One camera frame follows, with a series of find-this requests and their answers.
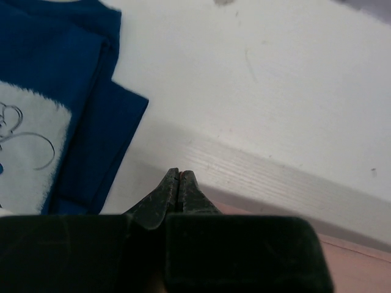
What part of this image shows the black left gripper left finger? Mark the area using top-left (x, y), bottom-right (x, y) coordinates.
top-left (1, 168), bottom-right (179, 292)

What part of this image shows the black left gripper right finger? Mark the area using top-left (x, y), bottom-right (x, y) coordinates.
top-left (164, 171), bottom-right (334, 292)

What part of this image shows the folded blue printed t-shirt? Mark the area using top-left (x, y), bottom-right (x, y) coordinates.
top-left (1, 1), bottom-right (148, 214)

